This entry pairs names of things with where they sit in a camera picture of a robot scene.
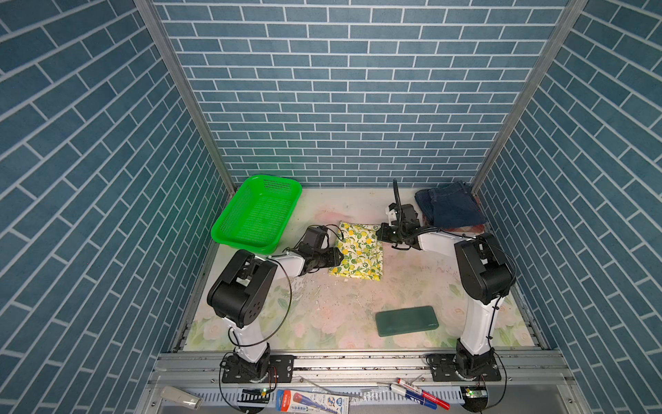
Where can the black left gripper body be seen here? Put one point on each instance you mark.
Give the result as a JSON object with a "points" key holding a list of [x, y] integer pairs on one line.
{"points": [[325, 258]]}

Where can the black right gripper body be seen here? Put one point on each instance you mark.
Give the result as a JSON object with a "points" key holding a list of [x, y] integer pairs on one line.
{"points": [[391, 234]]}

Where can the yellow floral skirt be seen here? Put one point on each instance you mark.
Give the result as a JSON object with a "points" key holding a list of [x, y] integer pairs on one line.
{"points": [[363, 253]]}

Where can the dark navy skirt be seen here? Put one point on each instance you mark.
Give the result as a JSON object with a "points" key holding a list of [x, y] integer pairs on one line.
{"points": [[450, 207]]}

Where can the red plaid skirt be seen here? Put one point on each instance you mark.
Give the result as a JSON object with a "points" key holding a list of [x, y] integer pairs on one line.
{"points": [[475, 230]]}

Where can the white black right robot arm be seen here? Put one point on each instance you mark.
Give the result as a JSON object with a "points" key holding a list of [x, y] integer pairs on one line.
{"points": [[484, 275]]}

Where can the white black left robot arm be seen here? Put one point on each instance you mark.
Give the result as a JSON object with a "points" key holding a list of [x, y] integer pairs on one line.
{"points": [[240, 292]]}

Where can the green plastic basket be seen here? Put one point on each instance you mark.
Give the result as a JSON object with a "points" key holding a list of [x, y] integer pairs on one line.
{"points": [[256, 216]]}

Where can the dark green folded cloth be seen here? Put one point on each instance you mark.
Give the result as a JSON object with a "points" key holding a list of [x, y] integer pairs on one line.
{"points": [[406, 321]]}

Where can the blue red packaged tool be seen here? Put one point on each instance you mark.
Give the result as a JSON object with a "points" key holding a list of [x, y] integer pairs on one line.
{"points": [[293, 401]]}

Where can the blue marker pen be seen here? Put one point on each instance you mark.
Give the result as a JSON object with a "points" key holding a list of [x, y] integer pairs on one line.
{"points": [[411, 396]]}

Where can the red marker pen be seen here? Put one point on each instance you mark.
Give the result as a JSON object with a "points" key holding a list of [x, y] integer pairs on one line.
{"points": [[427, 396]]}

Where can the white small device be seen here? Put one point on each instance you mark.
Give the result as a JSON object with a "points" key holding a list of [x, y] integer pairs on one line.
{"points": [[181, 397]]}

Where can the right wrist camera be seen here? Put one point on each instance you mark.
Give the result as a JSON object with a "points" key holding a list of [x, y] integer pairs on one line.
{"points": [[393, 213]]}

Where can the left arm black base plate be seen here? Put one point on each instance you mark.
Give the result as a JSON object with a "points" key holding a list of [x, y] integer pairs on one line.
{"points": [[274, 368]]}

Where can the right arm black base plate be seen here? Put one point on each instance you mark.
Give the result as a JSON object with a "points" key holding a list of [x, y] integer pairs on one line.
{"points": [[453, 367]]}

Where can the aluminium front rail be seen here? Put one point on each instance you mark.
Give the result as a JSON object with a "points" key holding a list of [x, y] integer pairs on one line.
{"points": [[533, 381]]}

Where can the aluminium corner frame post right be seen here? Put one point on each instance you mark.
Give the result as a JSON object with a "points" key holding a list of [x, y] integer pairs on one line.
{"points": [[562, 29]]}

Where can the aluminium corner frame post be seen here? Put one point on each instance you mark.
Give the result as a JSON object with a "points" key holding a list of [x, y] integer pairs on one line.
{"points": [[562, 29], [157, 31]]}

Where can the aluminium corner frame post left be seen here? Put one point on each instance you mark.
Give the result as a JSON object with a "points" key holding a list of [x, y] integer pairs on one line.
{"points": [[157, 31]]}

